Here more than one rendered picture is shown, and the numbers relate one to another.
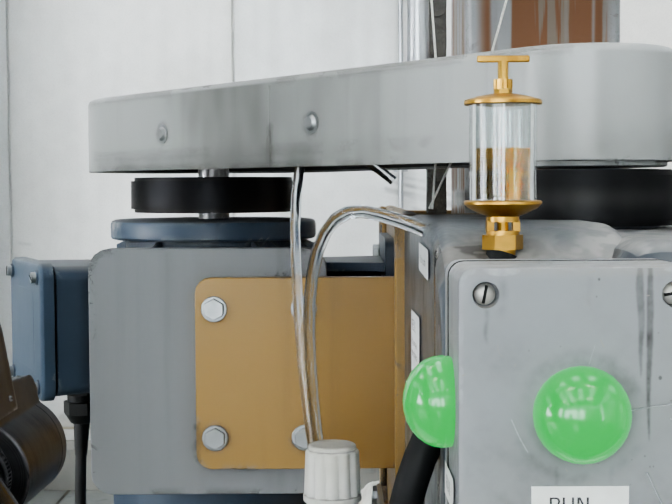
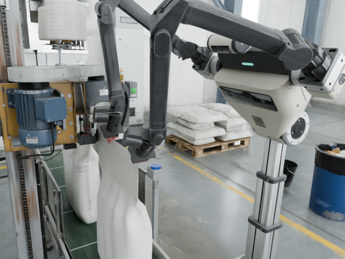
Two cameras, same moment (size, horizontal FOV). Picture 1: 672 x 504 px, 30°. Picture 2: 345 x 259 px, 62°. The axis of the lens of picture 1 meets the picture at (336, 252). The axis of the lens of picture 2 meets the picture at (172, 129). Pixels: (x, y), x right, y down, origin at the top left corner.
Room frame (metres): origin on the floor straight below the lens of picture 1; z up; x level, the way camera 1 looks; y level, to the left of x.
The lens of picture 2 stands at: (1.08, 1.40, 1.50)
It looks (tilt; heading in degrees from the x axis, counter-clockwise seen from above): 15 degrees down; 237
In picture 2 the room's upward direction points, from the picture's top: 2 degrees clockwise
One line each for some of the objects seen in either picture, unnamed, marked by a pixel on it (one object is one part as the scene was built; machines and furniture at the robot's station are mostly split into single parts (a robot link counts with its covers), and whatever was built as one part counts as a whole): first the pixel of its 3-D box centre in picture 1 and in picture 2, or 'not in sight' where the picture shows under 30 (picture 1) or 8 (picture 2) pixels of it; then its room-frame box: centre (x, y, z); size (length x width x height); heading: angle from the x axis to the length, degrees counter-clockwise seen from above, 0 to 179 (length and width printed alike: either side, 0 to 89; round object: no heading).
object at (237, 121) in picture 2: not in sight; (230, 119); (-2.26, -1.93, 0.44); 0.68 x 0.44 x 0.15; 0
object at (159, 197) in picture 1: (213, 197); (33, 84); (0.92, 0.09, 1.35); 0.12 x 0.12 x 0.04
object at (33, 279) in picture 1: (75, 341); (51, 111); (0.87, 0.18, 1.25); 0.10 x 0.08 x 0.12; 25
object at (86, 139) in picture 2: not in sight; (85, 137); (0.67, -0.06, 1.04); 0.08 x 0.06 x 0.05; 0
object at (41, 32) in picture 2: not in sight; (53, 24); (0.77, -0.18, 1.61); 0.15 x 0.14 x 0.17; 90
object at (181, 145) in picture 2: not in sight; (207, 140); (-1.95, -2.12, 0.07); 1.20 x 0.82 x 0.14; 2
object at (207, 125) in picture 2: not in sight; (193, 121); (-1.61, -2.11, 0.44); 0.66 x 0.42 x 0.14; 84
